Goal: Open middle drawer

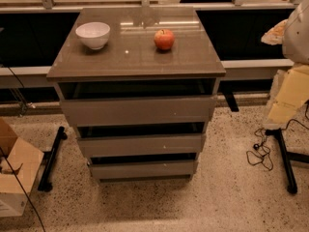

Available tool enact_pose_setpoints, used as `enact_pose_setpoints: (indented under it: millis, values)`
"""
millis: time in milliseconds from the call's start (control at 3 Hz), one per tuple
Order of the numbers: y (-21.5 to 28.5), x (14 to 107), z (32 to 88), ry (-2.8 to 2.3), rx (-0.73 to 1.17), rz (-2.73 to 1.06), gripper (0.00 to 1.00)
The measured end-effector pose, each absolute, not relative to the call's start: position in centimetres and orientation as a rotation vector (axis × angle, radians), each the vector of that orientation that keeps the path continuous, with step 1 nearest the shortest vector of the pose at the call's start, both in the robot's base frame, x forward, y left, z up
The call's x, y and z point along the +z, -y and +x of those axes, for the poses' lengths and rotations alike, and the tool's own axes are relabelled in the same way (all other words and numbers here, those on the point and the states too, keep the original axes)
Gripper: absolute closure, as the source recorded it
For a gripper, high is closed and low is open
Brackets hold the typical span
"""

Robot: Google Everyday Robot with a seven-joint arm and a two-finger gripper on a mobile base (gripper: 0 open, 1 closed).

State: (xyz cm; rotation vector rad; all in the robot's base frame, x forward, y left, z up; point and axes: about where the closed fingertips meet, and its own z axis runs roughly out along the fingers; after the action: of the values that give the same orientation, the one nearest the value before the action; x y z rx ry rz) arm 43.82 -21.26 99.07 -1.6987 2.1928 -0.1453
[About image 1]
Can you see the grey drawer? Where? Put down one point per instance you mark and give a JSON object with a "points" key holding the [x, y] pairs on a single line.
{"points": [[142, 145], [113, 112], [144, 170]]}

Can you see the cardboard box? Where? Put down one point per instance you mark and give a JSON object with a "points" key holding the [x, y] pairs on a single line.
{"points": [[20, 163]]}

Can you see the red apple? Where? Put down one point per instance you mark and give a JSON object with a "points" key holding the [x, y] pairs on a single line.
{"points": [[164, 39]]}

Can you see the white ceramic bowl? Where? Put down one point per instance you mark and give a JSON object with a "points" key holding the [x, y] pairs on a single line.
{"points": [[94, 35]]}

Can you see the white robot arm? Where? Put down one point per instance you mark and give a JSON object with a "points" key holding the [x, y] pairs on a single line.
{"points": [[292, 34]]}

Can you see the grey drawer cabinet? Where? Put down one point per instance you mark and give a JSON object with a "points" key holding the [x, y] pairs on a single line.
{"points": [[130, 66]]}

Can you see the black left stand foot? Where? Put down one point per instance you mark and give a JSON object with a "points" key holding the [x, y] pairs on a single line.
{"points": [[50, 157]]}

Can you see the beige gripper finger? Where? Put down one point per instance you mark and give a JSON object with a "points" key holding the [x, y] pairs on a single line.
{"points": [[274, 35]]}

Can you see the black stand foot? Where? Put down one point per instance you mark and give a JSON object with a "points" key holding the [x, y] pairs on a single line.
{"points": [[287, 158], [50, 157]]}

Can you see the black right stand foot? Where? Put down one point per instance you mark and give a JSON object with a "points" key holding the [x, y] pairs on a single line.
{"points": [[287, 158]]}

